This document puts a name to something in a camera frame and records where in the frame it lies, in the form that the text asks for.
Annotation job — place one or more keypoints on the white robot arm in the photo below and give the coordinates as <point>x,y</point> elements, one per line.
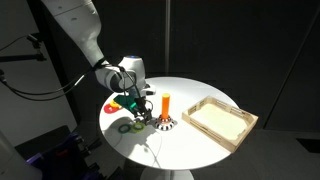
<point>80,20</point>

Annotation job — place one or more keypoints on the wooden tray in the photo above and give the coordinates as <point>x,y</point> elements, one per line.
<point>223,123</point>

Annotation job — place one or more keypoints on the black and purple cart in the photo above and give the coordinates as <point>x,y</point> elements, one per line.
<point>66,160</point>

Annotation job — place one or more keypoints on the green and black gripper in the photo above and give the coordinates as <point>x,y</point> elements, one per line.
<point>136,106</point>

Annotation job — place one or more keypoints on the orange ring stacking stand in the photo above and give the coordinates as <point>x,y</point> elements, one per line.
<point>164,122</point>

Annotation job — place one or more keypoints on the white table pedestal base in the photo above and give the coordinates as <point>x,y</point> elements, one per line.
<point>158,174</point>

